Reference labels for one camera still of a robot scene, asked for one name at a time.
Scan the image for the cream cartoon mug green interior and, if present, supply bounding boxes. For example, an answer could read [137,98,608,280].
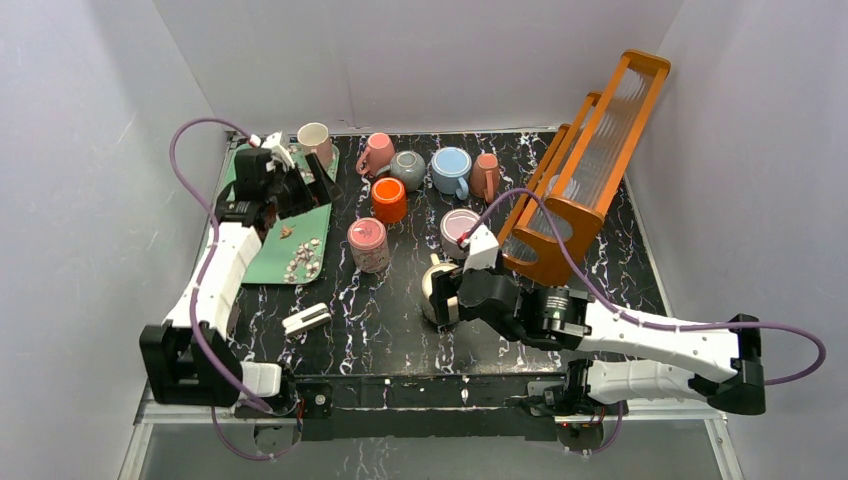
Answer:
[421,253,462,326]

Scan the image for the lavender ribbed mug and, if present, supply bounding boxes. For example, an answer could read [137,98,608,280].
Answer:
[440,208,480,260]

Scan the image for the pink patterned mug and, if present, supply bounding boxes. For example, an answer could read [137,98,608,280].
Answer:
[347,217,390,273]

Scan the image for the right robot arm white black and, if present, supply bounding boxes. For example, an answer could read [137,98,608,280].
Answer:
[421,265,766,416]

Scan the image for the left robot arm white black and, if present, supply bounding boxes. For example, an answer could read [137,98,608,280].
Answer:
[139,145,341,414]

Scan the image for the pink upside-down mug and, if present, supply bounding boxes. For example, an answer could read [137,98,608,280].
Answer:
[356,132,395,178]

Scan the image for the orange upside-down mug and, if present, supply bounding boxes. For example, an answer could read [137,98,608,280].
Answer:
[371,177,408,224]

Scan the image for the grey upside-down mug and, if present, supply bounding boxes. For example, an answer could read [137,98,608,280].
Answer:
[377,150,427,192]

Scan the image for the salmon upside-down mug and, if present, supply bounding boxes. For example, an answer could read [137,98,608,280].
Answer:
[470,153,501,204]

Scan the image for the light blue upside-down mug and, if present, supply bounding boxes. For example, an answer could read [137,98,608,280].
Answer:
[430,147,472,201]

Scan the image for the green floral serving tray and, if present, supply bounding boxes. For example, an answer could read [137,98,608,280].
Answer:
[198,144,340,286]

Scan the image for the white black small device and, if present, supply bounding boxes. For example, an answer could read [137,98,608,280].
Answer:
[282,303,331,337]

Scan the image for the orange wooden dish rack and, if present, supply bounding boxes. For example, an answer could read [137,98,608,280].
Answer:
[498,50,671,286]

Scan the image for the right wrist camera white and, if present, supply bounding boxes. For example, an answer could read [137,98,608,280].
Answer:
[457,224,501,272]

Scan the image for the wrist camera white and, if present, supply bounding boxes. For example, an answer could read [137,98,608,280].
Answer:
[247,131,295,169]
[457,224,501,272]

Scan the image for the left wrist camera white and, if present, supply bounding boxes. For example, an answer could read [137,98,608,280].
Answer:
[247,131,295,169]

